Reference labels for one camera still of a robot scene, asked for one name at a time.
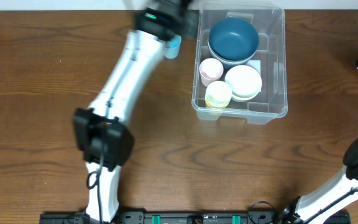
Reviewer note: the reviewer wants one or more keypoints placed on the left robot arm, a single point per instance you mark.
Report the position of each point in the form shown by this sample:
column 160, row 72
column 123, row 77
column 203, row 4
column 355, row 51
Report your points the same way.
column 101, row 130

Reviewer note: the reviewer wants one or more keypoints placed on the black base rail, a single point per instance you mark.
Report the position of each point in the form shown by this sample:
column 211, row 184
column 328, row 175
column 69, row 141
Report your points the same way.
column 137, row 217

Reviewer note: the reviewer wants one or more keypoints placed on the pink plastic cup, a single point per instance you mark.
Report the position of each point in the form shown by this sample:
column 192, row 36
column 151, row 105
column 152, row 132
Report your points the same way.
column 211, row 70

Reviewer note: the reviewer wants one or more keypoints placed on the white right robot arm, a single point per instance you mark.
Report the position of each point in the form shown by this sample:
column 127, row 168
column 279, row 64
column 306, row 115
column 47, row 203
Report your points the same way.
column 334, row 195

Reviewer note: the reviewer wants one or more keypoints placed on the dark blue large bowl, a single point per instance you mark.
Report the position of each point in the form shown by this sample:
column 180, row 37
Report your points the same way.
column 233, row 39
column 228, row 65

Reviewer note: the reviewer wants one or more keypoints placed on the white label in bin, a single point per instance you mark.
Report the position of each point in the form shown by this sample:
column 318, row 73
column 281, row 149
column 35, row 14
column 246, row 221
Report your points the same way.
column 255, row 64

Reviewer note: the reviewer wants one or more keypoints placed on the clear plastic storage bin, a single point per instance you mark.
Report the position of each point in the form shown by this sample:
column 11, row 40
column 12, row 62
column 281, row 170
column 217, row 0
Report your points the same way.
column 269, row 21

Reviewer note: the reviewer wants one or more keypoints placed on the beige large bowl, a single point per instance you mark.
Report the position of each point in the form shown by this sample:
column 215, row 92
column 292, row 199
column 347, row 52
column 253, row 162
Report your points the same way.
column 215, row 55

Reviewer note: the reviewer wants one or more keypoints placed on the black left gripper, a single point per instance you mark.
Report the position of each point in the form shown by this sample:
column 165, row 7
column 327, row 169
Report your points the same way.
column 190, row 23

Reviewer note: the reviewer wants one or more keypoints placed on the yellow cup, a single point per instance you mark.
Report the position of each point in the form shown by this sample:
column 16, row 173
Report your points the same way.
column 207, row 99
column 216, row 107

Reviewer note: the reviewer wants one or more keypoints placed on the white mint plastic cup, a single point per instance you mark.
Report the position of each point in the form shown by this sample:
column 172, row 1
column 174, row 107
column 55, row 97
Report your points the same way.
column 219, row 92

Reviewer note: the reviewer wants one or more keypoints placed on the yellow small bowl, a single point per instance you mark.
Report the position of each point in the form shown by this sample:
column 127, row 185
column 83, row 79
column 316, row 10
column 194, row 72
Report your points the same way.
column 241, row 96

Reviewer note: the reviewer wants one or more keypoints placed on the white small bowl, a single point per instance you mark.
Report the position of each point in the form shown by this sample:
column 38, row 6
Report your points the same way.
column 243, row 78

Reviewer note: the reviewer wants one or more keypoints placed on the grey small bowl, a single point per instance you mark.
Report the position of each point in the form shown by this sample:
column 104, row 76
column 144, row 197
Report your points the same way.
column 241, row 99

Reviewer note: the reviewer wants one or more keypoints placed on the light blue plastic cup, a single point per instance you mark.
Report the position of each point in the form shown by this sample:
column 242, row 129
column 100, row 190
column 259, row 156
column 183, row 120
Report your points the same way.
column 172, row 47

